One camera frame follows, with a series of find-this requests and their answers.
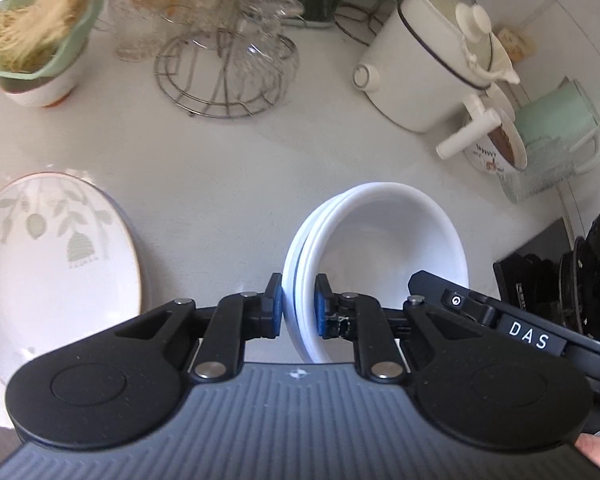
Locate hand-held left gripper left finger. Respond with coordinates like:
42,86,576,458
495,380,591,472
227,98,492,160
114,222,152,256
115,272,284,386

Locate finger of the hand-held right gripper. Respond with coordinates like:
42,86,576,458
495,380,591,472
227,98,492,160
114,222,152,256
407,270,482,322

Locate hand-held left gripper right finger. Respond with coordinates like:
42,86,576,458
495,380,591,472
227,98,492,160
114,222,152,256
314,274,438,386

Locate deep floral plate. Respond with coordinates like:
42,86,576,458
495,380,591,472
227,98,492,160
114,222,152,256
0,172,147,387

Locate patterned mug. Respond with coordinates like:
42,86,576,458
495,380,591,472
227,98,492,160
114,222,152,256
462,85,529,174

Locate mint green kettle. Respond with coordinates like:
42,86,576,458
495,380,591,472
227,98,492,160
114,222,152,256
512,77,600,177

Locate white electric pot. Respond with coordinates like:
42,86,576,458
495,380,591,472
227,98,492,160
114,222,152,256
352,0,521,159

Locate yellow sponge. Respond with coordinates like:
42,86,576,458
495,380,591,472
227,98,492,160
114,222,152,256
495,27,537,64

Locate white pot lid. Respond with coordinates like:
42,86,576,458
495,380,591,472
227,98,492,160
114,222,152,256
420,0,521,86

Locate white bowl with red base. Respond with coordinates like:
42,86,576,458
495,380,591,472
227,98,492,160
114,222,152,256
0,40,91,108

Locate green colander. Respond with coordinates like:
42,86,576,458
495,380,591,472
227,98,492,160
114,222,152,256
0,0,106,82

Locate dry noodles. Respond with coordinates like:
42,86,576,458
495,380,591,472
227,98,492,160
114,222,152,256
0,0,103,73

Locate wire glass rack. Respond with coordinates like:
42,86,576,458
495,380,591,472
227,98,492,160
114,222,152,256
154,25,301,119

